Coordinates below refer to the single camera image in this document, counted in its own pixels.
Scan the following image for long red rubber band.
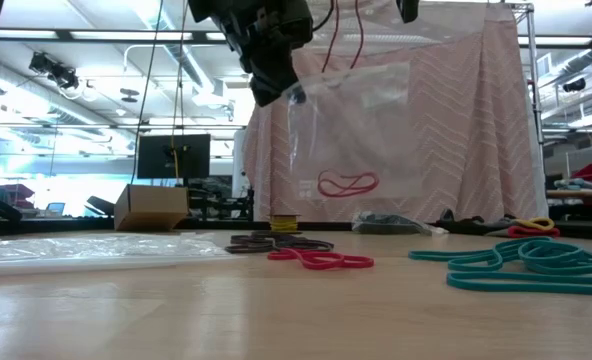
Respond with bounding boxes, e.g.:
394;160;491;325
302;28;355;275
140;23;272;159
316;169;381;199
320;0;366;75

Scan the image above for teal rubber band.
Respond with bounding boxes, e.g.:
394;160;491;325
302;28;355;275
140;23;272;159
445;271;592;297
518;238;592;276
408;238;525;267

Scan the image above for chrome wire rack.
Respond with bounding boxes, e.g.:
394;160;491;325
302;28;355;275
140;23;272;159
505;1;548;169

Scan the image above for clear zip bag stack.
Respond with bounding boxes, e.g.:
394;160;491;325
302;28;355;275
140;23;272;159
0;232;237;277

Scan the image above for black aluminium frame rail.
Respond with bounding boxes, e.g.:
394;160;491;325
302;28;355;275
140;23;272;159
175;221;357;232
0;218;118;237
558;219;592;240

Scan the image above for dark brown rubber band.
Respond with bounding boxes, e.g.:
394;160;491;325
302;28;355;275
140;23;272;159
248;229;335;252
224;234;277;255

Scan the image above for black computer monitor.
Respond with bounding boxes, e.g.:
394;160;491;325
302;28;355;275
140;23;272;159
136;133;212;180

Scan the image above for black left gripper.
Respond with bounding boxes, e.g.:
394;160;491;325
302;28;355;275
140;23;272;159
188;0;315;108

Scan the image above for brown cardboard box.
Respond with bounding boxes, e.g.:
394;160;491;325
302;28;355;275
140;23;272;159
114;183;191;230

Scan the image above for black hanging cable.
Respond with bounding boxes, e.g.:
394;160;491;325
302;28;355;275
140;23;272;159
170;0;190;151
129;0;165;185

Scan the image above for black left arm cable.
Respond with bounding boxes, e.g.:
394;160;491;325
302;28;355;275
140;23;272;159
313;0;335;33

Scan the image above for clear plastic zip bag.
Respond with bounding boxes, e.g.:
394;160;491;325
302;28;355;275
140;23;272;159
284;60;426;202
350;209;450;237

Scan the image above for wooden side table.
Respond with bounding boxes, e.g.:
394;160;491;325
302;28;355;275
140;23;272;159
545;188;592;221

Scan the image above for black desk equipment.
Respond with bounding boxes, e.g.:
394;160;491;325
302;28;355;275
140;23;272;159
188;184;256;222

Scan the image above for pink chevron cloth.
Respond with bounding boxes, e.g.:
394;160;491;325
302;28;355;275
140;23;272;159
242;0;550;224

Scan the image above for yellow and red bands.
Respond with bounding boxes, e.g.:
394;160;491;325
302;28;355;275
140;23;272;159
485;215;561;239

